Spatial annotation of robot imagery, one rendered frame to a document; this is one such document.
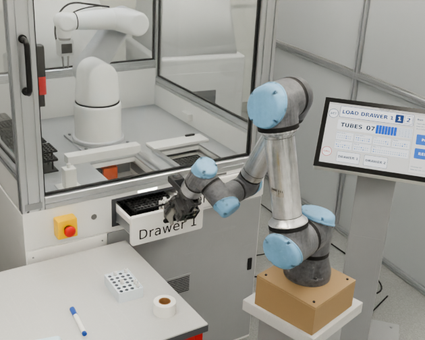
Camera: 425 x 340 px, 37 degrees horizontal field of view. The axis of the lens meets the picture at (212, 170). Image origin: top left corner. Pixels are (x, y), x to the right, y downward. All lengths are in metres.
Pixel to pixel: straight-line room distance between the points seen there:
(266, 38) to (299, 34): 1.90
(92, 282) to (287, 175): 0.78
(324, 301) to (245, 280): 0.97
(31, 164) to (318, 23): 2.50
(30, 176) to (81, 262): 0.35
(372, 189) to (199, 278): 0.82
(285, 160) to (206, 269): 1.06
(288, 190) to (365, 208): 1.06
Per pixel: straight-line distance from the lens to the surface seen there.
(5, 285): 2.23
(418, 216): 3.68
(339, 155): 2.68
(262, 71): 2.53
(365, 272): 2.98
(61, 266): 2.29
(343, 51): 4.02
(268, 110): 1.73
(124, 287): 2.12
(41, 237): 2.31
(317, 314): 1.98
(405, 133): 2.72
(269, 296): 2.05
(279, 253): 1.86
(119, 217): 2.37
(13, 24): 2.06
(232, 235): 2.74
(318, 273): 2.03
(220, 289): 2.85
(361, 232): 2.89
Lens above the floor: 1.96
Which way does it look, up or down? 23 degrees down
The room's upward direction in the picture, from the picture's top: 3 degrees clockwise
